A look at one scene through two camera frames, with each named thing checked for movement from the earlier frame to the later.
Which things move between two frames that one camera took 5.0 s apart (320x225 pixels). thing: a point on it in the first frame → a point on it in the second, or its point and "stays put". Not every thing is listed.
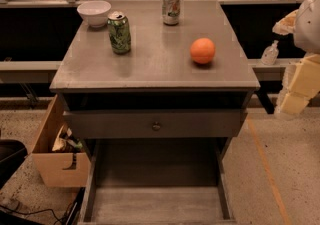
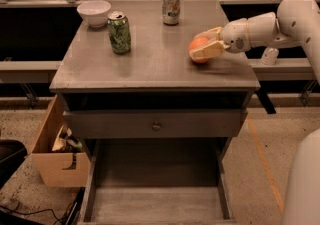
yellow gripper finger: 285,26 → 211,33
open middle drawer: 163,181 stays put
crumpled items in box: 66,142 stays put
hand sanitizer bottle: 270,54 stays put
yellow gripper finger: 305,83 → 210,50
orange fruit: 202,50 stays put
